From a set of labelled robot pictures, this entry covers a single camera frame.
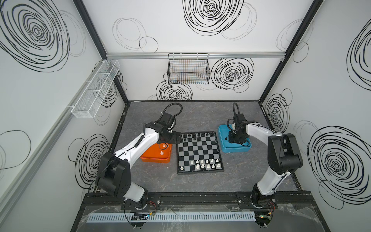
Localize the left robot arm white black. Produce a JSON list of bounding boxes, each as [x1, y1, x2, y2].
[[95, 121, 181, 205]]

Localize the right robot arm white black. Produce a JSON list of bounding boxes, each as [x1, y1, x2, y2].
[[227, 122, 303, 208]]

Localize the black white chess board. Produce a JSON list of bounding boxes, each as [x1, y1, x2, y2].
[[176, 131, 224, 175]]

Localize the blue plastic tray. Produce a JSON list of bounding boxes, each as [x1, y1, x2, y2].
[[218, 125, 252, 153]]

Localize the orange plastic tray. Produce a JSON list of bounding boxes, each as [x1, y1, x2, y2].
[[140, 143, 173, 163]]

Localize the black wire basket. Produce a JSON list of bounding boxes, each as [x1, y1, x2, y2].
[[167, 53, 211, 85]]

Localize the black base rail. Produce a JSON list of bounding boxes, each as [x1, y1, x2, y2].
[[80, 191, 315, 209]]

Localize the white slotted cable duct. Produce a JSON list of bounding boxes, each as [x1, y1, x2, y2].
[[86, 211, 256, 223]]

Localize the white wire shelf basket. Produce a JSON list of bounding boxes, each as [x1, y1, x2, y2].
[[71, 60, 120, 119]]

